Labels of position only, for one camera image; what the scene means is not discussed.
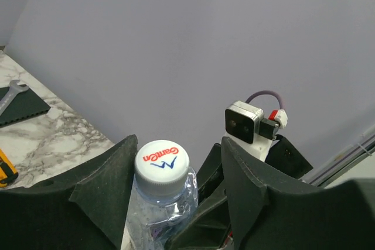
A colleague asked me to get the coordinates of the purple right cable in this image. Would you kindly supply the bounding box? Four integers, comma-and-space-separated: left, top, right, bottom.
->
245, 89, 287, 110

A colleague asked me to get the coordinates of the yellow utility knife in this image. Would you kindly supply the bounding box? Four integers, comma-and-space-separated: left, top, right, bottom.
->
0, 150, 19, 188

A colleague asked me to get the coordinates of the black box rear right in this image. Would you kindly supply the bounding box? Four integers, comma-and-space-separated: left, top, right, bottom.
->
1, 88, 50, 128

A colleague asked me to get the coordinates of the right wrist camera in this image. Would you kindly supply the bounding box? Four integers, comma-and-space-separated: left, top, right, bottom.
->
224, 101, 288, 162

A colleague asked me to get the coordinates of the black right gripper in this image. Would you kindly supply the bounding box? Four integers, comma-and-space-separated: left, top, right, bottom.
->
196, 134, 313, 200

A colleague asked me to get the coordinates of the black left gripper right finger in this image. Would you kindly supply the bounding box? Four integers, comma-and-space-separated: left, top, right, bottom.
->
221, 137, 374, 249

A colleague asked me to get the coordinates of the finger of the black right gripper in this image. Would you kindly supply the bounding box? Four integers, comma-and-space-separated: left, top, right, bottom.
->
165, 183, 231, 250

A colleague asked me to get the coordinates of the clear crushed bottle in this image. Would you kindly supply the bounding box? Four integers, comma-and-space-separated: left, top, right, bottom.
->
125, 140, 199, 249

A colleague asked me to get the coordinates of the silver wrench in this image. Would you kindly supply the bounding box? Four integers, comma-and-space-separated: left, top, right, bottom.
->
0, 80, 29, 115

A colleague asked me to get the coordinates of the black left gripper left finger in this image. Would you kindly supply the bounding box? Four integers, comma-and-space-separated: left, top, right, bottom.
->
1, 135, 138, 249

